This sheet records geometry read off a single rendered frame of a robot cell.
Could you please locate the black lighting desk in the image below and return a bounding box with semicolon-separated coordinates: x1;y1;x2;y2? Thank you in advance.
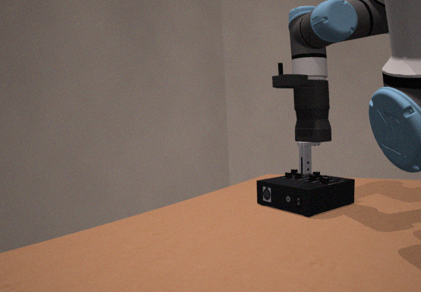
257;169;355;217

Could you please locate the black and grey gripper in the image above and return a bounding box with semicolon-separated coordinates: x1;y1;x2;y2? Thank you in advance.
272;57;332;175

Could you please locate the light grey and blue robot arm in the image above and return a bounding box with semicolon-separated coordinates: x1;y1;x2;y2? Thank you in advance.
288;0;421;173

